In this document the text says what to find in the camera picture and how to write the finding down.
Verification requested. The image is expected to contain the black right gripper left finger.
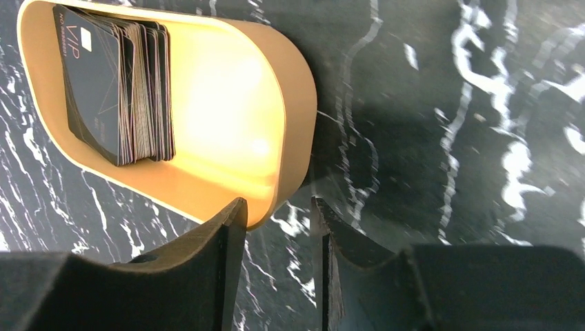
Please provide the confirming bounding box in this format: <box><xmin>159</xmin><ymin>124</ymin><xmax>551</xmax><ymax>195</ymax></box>
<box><xmin>1</xmin><ymin>198</ymin><xmax>248</xmax><ymax>330</ymax></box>

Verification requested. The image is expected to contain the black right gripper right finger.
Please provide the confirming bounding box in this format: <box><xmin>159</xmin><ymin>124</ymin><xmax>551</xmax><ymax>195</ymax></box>
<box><xmin>310</xmin><ymin>197</ymin><xmax>584</xmax><ymax>330</ymax></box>

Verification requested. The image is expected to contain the black VIP card stack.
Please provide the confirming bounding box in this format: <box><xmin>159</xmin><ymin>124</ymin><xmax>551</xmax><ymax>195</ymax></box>
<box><xmin>52</xmin><ymin>5</ymin><xmax>175</xmax><ymax>166</ymax></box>

